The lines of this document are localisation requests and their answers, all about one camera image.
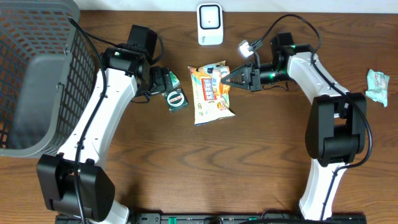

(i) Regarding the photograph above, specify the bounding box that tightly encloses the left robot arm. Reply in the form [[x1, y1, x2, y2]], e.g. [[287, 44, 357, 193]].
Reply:
[[37, 25, 173, 223]]

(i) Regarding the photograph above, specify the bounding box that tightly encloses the dark green round-label packet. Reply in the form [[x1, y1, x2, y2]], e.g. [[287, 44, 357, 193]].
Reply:
[[162, 88, 188, 113]]

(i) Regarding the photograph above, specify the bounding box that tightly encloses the large yellow snack bag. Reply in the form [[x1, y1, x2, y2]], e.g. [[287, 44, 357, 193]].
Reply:
[[188, 60, 235, 126]]

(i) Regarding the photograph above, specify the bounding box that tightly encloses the light blue small packet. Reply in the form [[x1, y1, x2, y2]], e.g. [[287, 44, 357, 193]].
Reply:
[[365, 69, 390, 107]]

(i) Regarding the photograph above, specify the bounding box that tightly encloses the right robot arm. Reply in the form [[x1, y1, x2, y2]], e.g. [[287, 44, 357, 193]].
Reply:
[[221, 32, 366, 221]]

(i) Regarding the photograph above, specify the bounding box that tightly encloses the green white packet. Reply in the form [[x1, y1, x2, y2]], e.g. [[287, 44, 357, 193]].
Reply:
[[169, 71, 180, 89]]

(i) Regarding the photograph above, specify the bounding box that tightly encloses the grey plastic mesh basket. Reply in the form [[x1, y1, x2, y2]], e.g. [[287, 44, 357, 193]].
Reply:
[[1, 0, 98, 157]]

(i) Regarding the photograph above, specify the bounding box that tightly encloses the white barcode scanner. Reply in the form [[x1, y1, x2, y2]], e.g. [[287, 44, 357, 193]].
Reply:
[[197, 2, 224, 45]]

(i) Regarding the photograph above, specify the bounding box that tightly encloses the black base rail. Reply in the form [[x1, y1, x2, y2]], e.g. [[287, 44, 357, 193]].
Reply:
[[55, 212, 368, 224]]

